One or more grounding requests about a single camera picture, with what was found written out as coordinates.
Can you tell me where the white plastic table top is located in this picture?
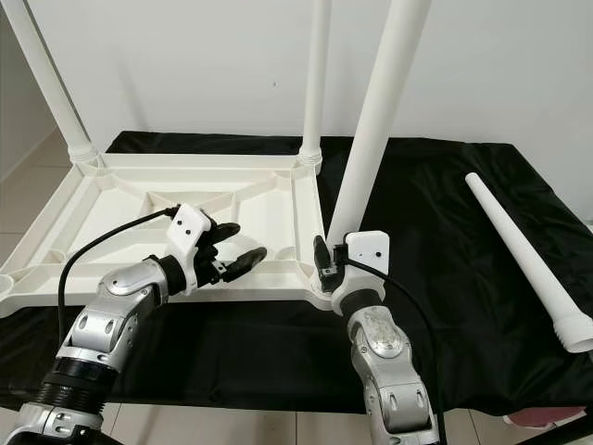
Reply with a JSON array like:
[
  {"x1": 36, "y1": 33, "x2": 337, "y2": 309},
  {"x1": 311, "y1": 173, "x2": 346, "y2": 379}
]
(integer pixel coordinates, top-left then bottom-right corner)
[{"x1": 0, "y1": 153, "x2": 339, "y2": 321}]

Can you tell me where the white plastic table leg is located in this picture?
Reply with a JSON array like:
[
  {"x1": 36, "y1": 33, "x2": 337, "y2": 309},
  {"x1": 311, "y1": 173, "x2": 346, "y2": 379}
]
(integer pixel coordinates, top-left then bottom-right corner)
[
  {"x1": 326, "y1": 0, "x2": 434, "y2": 247},
  {"x1": 465, "y1": 172, "x2": 593, "y2": 354},
  {"x1": 298, "y1": 0, "x2": 332, "y2": 168},
  {"x1": 0, "y1": 0, "x2": 98, "y2": 163}
]

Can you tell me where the black table cloth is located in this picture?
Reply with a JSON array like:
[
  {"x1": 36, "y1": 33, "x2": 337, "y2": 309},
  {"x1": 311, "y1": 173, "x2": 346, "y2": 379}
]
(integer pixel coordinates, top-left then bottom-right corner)
[{"x1": 0, "y1": 130, "x2": 593, "y2": 418}]

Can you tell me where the pink slipper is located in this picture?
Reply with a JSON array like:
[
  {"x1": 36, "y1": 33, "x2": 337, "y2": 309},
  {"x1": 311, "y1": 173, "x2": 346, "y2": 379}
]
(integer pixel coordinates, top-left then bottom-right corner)
[{"x1": 505, "y1": 406, "x2": 585, "y2": 429}]

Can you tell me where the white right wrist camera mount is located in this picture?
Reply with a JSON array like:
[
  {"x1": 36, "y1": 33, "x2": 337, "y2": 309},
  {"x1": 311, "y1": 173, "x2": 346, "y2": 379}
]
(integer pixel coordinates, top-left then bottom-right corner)
[{"x1": 334, "y1": 230, "x2": 390, "y2": 316}]

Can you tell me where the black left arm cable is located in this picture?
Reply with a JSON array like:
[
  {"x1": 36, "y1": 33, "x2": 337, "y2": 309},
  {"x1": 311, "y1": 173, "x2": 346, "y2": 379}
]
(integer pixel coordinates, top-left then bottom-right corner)
[{"x1": 57, "y1": 207, "x2": 179, "y2": 325}]

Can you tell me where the black metal table frame bar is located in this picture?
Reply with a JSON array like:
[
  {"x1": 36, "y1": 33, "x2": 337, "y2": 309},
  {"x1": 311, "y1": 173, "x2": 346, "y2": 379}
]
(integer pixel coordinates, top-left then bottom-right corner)
[{"x1": 528, "y1": 417, "x2": 593, "y2": 445}]

